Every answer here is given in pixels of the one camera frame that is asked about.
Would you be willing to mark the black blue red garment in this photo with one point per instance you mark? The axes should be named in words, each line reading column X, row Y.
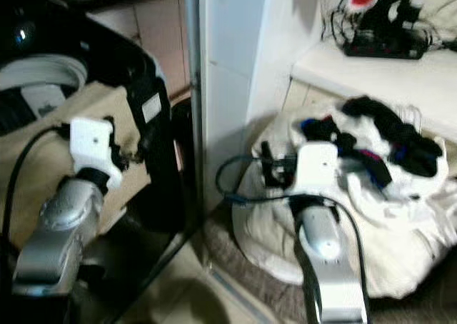
column 375, row 165

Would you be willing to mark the beige cloth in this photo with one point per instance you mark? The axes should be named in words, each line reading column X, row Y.
column 36, row 167

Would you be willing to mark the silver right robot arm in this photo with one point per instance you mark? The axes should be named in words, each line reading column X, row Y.
column 325, row 260

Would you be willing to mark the white laundry bundle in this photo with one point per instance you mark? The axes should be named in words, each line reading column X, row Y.
column 393, row 224

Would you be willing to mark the white cabinet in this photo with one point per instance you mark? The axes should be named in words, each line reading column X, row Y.
column 239, row 74

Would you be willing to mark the brown floor mat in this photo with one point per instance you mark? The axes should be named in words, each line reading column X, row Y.
column 246, row 274

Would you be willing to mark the white shelf board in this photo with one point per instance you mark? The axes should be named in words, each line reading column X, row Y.
column 385, row 81

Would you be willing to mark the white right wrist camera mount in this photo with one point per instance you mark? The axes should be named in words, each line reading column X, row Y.
column 318, row 168

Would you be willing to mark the silver metal frame post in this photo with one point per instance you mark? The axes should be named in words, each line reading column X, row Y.
column 192, row 88

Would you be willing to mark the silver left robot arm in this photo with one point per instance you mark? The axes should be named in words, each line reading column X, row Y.
column 53, row 231

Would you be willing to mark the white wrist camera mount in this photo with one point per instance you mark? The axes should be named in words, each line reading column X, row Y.
column 318, row 168
column 93, row 144

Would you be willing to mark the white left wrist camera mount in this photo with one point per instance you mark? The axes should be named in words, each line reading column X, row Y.
column 93, row 144

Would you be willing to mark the black top-load washing machine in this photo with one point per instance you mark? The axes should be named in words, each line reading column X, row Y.
column 143, row 74

